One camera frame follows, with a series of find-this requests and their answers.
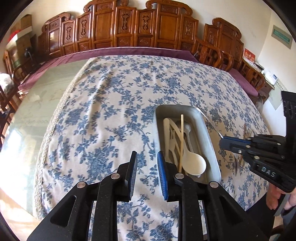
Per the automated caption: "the white long-handled ladle spoon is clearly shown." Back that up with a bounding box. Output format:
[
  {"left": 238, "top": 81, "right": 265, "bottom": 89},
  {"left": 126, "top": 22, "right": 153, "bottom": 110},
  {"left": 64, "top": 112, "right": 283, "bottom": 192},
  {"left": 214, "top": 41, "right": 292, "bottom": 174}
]
[{"left": 169, "top": 119, "right": 206, "bottom": 177}]

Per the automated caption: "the person's right hand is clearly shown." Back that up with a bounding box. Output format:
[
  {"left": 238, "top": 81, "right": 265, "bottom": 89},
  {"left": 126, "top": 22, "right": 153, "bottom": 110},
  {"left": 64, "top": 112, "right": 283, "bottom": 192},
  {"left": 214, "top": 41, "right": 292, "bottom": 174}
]
[{"left": 266, "top": 183, "right": 296, "bottom": 210}]

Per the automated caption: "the metal fork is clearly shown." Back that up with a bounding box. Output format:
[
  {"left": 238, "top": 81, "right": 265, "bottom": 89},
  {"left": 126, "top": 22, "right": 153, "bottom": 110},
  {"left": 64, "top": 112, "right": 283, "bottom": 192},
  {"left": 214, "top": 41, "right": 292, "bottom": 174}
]
[{"left": 239, "top": 127, "right": 255, "bottom": 168}]

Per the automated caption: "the white plastic fork in tray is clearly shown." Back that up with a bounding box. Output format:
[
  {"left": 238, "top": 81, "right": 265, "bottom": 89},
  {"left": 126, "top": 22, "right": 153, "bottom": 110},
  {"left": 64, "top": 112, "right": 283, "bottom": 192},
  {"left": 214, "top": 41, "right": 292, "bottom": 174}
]
[{"left": 169, "top": 129, "right": 178, "bottom": 166}]

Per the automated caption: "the beige spoon in tray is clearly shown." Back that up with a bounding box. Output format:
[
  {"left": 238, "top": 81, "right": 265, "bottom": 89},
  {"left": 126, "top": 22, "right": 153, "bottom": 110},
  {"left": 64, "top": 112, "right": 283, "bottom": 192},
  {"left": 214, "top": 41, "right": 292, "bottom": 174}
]
[{"left": 184, "top": 122, "right": 193, "bottom": 152}]

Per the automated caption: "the grey metal utensil tray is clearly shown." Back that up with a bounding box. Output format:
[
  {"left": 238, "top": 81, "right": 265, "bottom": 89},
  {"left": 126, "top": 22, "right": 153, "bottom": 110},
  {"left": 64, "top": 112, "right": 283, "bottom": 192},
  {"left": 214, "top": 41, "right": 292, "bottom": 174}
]
[{"left": 152, "top": 104, "right": 221, "bottom": 184}]

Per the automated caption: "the wooden side table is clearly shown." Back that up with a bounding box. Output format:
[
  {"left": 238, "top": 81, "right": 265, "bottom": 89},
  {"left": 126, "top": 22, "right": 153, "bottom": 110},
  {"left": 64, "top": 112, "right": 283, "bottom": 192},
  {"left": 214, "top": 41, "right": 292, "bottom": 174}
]
[{"left": 238, "top": 59, "right": 274, "bottom": 101}]

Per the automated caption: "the light bamboo chopstick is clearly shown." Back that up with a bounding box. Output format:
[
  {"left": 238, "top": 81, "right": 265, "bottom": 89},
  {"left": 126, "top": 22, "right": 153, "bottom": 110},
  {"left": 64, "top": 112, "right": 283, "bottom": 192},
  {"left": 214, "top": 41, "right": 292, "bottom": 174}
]
[{"left": 179, "top": 114, "right": 184, "bottom": 173}]

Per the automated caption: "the blue floral tablecloth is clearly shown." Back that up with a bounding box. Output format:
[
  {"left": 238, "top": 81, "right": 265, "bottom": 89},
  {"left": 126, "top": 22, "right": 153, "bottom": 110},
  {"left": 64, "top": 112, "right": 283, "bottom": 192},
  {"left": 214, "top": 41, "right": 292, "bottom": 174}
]
[{"left": 34, "top": 55, "right": 268, "bottom": 240}]

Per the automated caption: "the red greeting card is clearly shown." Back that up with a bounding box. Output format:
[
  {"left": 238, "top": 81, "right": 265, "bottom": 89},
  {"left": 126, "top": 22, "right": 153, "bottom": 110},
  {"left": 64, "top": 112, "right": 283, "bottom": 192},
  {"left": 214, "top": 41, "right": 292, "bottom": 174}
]
[{"left": 243, "top": 48, "right": 255, "bottom": 65}]

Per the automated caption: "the carved wooden armchair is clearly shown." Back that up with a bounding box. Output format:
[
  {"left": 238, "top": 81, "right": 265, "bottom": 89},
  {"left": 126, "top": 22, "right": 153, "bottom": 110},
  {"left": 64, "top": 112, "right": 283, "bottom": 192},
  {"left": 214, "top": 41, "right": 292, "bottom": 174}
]
[{"left": 193, "top": 39, "right": 234, "bottom": 72}]

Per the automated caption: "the white wall panel box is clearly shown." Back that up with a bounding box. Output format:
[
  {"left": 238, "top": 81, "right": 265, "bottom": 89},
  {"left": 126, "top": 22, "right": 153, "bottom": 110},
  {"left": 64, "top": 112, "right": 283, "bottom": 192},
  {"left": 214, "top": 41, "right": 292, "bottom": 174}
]
[{"left": 268, "top": 79, "right": 287, "bottom": 110}]

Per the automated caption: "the green wall sign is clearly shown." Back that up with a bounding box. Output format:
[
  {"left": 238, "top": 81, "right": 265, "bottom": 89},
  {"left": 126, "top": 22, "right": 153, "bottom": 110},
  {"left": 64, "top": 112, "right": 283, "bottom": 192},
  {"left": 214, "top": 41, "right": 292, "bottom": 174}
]
[{"left": 271, "top": 25, "right": 292, "bottom": 49}]

